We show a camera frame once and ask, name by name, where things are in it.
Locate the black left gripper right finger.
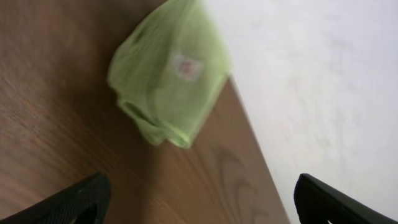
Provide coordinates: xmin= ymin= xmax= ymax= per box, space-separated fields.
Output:
xmin=294 ymin=174 xmax=397 ymax=224

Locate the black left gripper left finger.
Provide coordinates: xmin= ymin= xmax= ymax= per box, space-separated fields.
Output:
xmin=1 ymin=173 xmax=111 ymax=224

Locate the light green microfiber cloth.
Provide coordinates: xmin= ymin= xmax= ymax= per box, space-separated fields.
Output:
xmin=108 ymin=0 xmax=231 ymax=149

